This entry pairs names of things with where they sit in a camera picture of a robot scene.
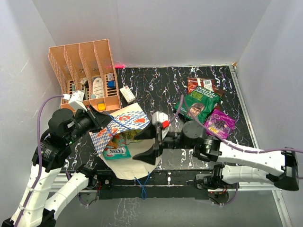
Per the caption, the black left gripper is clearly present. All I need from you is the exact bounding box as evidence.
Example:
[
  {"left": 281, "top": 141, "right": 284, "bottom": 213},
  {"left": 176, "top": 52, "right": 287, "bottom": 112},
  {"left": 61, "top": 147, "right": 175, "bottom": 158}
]
[{"left": 66, "top": 103, "right": 114, "bottom": 143}]

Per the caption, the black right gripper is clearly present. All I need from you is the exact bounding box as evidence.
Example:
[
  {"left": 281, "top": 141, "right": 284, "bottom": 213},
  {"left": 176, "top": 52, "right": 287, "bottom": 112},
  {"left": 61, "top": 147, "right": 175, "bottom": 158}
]
[{"left": 133, "top": 117, "right": 196, "bottom": 163}]

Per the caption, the blue checkered paper bag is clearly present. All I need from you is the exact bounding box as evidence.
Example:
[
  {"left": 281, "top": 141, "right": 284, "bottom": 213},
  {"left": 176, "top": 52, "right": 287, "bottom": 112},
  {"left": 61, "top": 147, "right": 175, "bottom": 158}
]
[{"left": 90, "top": 103, "right": 160, "bottom": 180}]

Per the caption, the orange snack packet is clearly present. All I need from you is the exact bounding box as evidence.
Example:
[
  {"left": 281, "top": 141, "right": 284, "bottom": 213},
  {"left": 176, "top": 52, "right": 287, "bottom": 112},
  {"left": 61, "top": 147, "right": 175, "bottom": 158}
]
[{"left": 107, "top": 134, "right": 126, "bottom": 149}]

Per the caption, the teal foxs candy bag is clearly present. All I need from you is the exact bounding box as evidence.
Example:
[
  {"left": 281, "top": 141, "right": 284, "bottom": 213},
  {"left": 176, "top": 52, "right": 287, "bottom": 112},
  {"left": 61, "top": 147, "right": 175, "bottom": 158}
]
[{"left": 103, "top": 146, "right": 131, "bottom": 160}]

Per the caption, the green snack bag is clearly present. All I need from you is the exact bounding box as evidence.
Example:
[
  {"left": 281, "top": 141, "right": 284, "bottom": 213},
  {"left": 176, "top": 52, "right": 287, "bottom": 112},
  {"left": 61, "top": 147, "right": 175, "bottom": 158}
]
[{"left": 179, "top": 86, "right": 221, "bottom": 123}]

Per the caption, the purple snack bag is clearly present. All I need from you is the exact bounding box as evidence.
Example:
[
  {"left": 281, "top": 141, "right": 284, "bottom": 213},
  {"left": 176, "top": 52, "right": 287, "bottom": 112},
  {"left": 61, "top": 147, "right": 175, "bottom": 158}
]
[{"left": 204, "top": 109, "right": 236, "bottom": 139}]

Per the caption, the red doritos bag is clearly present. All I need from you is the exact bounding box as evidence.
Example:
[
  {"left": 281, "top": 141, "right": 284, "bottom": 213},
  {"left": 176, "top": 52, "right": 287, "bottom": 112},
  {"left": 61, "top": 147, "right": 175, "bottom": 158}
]
[{"left": 187, "top": 78, "right": 214, "bottom": 94}]

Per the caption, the brown kettle chips bag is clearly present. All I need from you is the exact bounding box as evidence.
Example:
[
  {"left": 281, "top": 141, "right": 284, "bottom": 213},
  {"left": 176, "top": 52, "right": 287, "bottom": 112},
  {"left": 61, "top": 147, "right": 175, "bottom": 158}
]
[{"left": 213, "top": 86, "right": 225, "bottom": 110}]

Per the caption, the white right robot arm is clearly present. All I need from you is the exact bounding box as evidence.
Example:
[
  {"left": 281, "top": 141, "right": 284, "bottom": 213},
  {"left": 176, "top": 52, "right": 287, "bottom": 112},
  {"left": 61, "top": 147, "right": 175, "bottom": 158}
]
[{"left": 133, "top": 121, "right": 299, "bottom": 191}]

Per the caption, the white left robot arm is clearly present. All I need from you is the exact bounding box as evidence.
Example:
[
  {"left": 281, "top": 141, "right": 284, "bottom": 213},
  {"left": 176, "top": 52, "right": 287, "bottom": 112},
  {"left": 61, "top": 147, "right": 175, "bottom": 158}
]
[{"left": 2, "top": 105, "right": 112, "bottom": 227}]

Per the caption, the yellow object in organizer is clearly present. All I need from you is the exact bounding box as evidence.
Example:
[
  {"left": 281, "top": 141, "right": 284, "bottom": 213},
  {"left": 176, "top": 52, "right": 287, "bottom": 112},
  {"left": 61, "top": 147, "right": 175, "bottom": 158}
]
[{"left": 98, "top": 103, "right": 106, "bottom": 111}]

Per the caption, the yellow green snack packet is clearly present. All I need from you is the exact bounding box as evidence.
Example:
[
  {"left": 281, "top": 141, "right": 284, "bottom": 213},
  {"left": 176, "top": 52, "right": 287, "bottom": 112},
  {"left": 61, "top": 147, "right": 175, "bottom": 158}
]
[{"left": 123, "top": 131, "right": 141, "bottom": 144}]

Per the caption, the white label bottle in organizer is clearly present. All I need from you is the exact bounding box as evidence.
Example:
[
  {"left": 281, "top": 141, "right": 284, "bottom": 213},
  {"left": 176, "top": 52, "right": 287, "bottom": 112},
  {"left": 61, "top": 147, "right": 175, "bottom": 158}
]
[{"left": 93, "top": 77, "right": 104, "bottom": 98}]

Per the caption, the small white red box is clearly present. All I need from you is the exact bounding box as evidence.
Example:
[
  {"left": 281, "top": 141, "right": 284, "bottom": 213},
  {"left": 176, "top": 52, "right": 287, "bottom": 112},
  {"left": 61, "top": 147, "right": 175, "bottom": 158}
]
[{"left": 119, "top": 86, "right": 136, "bottom": 104}]

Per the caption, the blue item in organizer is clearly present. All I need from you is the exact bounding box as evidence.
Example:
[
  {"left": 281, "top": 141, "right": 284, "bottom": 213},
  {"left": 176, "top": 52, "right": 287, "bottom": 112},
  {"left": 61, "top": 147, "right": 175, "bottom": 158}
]
[{"left": 107, "top": 80, "right": 116, "bottom": 88}]

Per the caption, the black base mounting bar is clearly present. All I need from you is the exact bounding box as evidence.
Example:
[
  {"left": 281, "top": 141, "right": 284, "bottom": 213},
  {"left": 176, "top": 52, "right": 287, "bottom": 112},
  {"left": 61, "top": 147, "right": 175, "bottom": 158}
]
[{"left": 97, "top": 170, "right": 229, "bottom": 204}]

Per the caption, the orange plastic file organizer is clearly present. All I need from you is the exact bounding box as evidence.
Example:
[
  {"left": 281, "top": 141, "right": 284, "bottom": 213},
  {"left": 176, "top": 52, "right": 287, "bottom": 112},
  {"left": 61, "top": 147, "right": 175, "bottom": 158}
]
[{"left": 48, "top": 39, "right": 121, "bottom": 113}]

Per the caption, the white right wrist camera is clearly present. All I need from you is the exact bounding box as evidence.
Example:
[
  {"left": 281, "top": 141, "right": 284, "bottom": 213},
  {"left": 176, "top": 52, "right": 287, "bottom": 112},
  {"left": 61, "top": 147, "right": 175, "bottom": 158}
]
[{"left": 151, "top": 111, "right": 170, "bottom": 129}]

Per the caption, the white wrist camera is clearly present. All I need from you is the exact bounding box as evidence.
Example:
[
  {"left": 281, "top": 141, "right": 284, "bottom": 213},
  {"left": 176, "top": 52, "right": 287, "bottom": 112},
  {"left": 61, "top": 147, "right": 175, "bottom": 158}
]
[
  {"left": 61, "top": 90, "right": 87, "bottom": 112},
  {"left": 151, "top": 111, "right": 170, "bottom": 129}
]

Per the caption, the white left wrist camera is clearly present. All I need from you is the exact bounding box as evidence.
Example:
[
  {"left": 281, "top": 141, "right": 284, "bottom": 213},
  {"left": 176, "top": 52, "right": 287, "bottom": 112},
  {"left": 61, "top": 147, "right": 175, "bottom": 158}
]
[{"left": 61, "top": 90, "right": 87, "bottom": 112}]

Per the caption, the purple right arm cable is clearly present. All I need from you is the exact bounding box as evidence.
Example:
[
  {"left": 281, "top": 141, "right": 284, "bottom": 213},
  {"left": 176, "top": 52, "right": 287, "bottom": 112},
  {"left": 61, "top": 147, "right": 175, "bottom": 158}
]
[{"left": 169, "top": 94, "right": 303, "bottom": 205}]

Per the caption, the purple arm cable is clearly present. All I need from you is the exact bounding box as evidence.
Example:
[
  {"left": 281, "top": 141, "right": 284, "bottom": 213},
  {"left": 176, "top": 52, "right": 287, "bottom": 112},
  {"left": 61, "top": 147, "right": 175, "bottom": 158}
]
[
  {"left": 169, "top": 94, "right": 303, "bottom": 205},
  {"left": 14, "top": 94, "right": 66, "bottom": 227}
]

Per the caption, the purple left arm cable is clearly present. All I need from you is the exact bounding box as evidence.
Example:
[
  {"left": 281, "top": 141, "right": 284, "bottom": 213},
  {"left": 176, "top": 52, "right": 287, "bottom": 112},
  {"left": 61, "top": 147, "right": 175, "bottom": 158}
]
[{"left": 14, "top": 94, "right": 66, "bottom": 227}]

